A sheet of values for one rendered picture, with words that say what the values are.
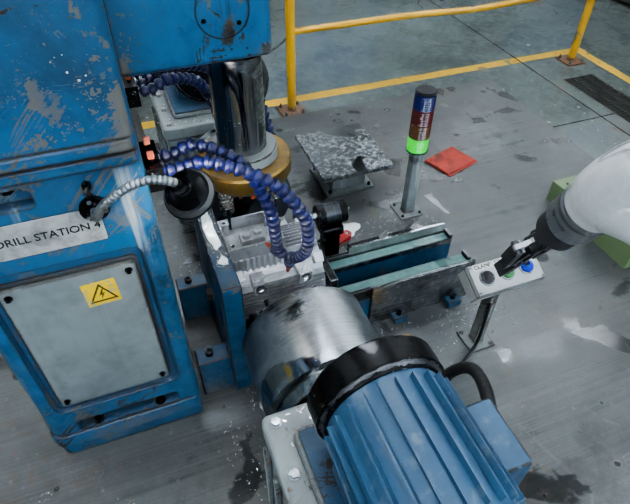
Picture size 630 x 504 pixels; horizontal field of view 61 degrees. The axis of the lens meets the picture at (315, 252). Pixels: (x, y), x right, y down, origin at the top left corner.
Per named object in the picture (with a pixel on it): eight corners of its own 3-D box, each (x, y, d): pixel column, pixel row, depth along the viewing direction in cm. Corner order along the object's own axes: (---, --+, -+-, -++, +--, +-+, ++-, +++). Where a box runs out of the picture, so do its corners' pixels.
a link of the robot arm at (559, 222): (553, 188, 85) (532, 205, 90) (579, 240, 82) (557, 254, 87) (599, 176, 87) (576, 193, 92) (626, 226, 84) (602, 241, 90)
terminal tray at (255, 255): (232, 277, 114) (228, 252, 109) (220, 244, 121) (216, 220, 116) (286, 263, 117) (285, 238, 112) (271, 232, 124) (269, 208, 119)
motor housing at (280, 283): (243, 336, 122) (235, 278, 108) (222, 278, 134) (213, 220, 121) (325, 312, 127) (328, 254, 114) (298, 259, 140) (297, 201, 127)
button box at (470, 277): (469, 303, 118) (480, 297, 113) (456, 274, 120) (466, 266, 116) (534, 284, 123) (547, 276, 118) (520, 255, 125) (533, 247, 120)
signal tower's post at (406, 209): (401, 220, 170) (420, 98, 141) (389, 205, 175) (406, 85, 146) (423, 215, 172) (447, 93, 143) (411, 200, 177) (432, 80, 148)
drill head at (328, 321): (299, 538, 92) (297, 475, 74) (241, 367, 116) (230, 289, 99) (428, 486, 98) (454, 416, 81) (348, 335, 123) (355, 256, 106)
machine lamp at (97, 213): (89, 274, 70) (58, 198, 61) (83, 221, 77) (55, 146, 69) (225, 242, 75) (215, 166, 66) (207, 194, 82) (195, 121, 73)
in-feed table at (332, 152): (323, 209, 173) (324, 179, 165) (295, 164, 191) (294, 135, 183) (390, 193, 180) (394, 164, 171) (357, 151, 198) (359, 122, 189)
